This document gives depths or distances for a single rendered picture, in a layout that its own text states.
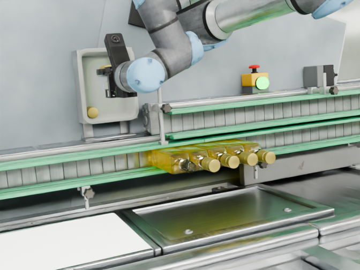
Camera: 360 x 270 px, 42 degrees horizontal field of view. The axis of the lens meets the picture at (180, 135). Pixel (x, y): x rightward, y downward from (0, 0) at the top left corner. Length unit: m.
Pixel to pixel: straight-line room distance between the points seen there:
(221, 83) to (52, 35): 0.60
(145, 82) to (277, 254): 0.46
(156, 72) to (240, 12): 0.37
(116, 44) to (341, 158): 1.00
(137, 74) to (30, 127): 0.57
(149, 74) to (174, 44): 0.10
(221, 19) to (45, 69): 0.55
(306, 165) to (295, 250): 0.72
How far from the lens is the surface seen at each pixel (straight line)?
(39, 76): 1.48
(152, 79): 1.01
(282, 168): 1.68
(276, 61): 1.80
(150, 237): 1.10
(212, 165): 1.21
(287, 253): 1.05
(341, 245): 1.14
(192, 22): 1.39
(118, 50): 1.21
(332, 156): 1.82
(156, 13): 1.05
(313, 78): 1.82
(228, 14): 1.32
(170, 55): 1.05
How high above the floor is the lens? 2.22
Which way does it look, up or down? 66 degrees down
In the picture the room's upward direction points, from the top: 103 degrees clockwise
